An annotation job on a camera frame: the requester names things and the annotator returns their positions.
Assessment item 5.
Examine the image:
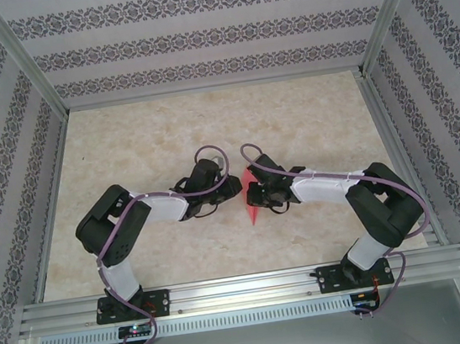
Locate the thin black left gripper cable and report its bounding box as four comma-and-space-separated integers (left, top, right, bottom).
185, 205, 220, 223

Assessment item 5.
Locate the pink cloth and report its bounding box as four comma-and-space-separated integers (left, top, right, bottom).
237, 161, 270, 228

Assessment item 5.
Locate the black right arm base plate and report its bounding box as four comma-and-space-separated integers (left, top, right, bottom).
315, 257, 394, 296

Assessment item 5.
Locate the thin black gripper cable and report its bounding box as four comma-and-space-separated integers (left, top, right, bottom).
269, 200, 293, 218
185, 205, 220, 223

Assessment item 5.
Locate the narrow aluminium side rail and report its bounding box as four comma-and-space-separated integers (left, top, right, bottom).
9, 110, 97, 304

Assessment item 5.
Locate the slotted grey cable duct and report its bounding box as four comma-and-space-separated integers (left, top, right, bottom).
37, 294, 355, 344

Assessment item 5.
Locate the aluminium mounting rail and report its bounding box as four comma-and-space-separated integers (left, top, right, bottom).
16, 246, 460, 337

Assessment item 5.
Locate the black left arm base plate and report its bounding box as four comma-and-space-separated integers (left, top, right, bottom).
95, 288, 173, 325

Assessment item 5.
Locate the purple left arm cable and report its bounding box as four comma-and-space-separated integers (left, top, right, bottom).
83, 143, 253, 344

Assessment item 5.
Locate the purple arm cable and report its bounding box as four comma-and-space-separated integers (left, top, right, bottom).
237, 121, 440, 331
83, 143, 253, 344

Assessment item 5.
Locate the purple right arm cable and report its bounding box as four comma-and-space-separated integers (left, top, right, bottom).
237, 121, 440, 331

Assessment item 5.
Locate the wide aluminium side rail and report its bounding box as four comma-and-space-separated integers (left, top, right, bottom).
357, 63, 449, 256

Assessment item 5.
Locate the slanted aluminium frame post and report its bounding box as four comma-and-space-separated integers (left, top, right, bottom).
0, 0, 70, 125
349, 0, 441, 76

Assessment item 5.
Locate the thin black right gripper cable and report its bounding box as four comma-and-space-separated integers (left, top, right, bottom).
269, 200, 293, 218

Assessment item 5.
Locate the thin aluminium back bar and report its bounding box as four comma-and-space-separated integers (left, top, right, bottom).
62, 63, 366, 114

